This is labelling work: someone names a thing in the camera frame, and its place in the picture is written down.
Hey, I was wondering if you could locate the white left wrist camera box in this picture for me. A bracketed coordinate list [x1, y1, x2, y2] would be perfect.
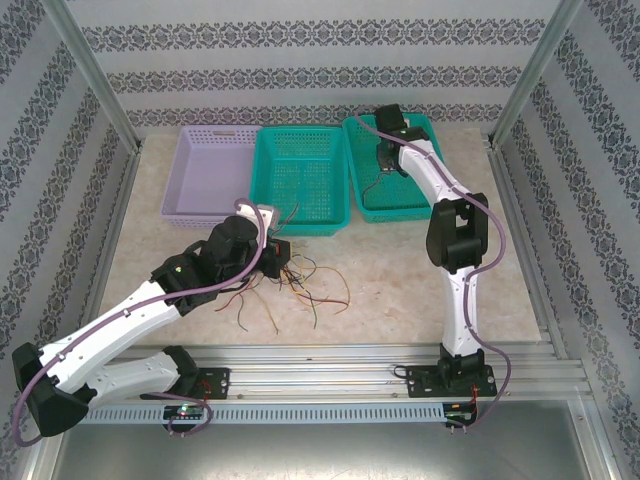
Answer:
[235, 198, 282, 232]

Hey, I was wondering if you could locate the white slotted cable duct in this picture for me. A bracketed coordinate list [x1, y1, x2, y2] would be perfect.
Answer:
[84, 402, 446, 426]

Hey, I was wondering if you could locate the aluminium frame post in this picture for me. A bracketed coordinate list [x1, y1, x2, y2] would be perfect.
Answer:
[42, 0, 146, 151]
[489, 0, 584, 146]

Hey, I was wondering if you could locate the lavender perforated plastic basket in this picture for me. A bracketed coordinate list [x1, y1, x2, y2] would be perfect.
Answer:
[159, 124, 264, 231]

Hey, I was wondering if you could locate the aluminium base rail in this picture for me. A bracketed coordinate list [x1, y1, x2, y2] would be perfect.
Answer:
[89, 342, 589, 404]

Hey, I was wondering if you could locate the small controller circuit board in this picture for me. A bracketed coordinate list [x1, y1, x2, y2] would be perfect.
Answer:
[163, 404, 207, 420]
[444, 401, 479, 426]

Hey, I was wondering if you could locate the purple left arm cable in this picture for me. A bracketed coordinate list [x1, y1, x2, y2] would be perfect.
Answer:
[12, 198, 266, 447]

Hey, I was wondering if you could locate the teal perforated plastic basket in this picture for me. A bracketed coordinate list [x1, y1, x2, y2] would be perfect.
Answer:
[248, 124, 352, 239]
[342, 113, 444, 225]

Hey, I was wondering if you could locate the thin dark brown cable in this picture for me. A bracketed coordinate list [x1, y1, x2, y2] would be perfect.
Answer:
[361, 171, 397, 212]

